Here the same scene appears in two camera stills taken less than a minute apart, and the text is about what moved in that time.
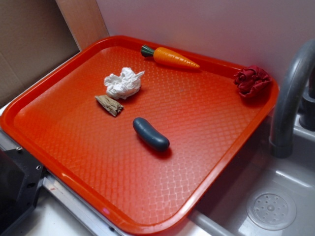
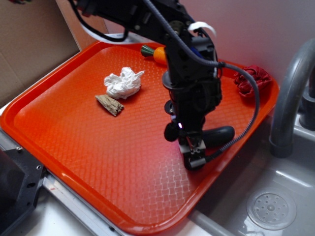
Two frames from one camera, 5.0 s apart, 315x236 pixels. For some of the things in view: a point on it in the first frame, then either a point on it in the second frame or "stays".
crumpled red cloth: (251, 80) stays
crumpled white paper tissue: (125, 86) stays
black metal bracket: (20, 175) stays
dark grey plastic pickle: (149, 135) to (216, 138)
